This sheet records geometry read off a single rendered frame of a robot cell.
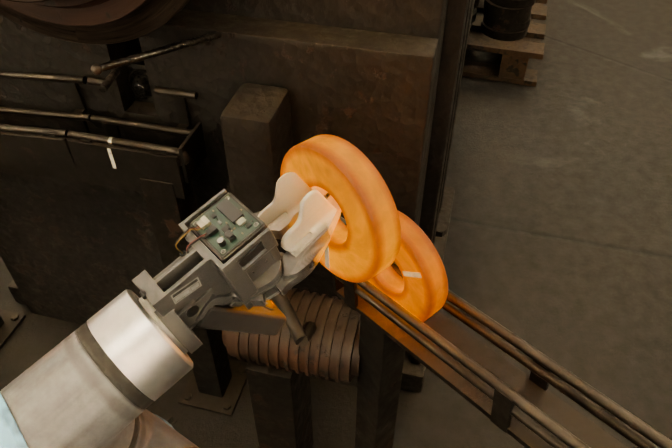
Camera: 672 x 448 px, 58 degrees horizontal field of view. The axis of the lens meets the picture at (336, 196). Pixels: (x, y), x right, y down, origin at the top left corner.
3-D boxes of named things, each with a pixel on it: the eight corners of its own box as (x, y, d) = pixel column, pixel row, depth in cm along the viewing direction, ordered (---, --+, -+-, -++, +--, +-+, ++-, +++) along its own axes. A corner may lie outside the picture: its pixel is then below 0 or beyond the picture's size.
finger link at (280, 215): (333, 152, 57) (258, 214, 54) (346, 191, 62) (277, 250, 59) (312, 138, 59) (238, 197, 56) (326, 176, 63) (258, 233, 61)
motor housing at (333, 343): (268, 423, 135) (244, 261, 100) (364, 447, 131) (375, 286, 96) (247, 481, 126) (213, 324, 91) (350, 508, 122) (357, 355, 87)
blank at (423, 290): (389, 305, 86) (372, 317, 84) (347, 206, 83) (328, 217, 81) (467, 318, 72) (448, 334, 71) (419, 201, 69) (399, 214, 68)
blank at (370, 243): (298, 109, 63) (271, 121, 61) (406, 172, 53) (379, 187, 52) (307, 224, 72) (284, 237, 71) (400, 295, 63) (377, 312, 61)
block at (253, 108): (256, 194, 109) (243, 76, 93) (299, 201, 107) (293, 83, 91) (234, 235, 101) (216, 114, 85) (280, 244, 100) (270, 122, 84)
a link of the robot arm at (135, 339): (170, 414, 53) (120, 344, 58) (214, 374, 54) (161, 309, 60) (120, 375, 46) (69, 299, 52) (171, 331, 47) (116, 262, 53)
